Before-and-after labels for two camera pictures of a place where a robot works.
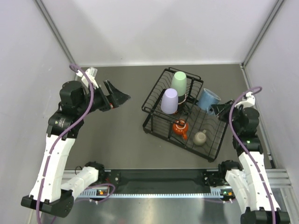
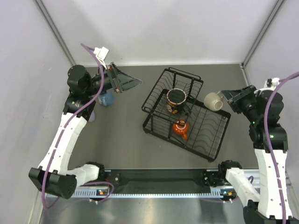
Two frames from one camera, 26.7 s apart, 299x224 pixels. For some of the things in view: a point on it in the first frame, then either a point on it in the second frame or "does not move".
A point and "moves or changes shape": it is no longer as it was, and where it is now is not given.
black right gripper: (226, 106) to (233, 98)
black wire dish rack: (171, 112) does not move
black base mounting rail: (162, 183) does not move
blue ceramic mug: (206, 99) moves or changes shape
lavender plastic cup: (169, 103) to (92, 118)
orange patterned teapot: (181, 127) does not move
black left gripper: (116, 97) to (122, 82)
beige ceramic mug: (200, 137) to (212, 101)
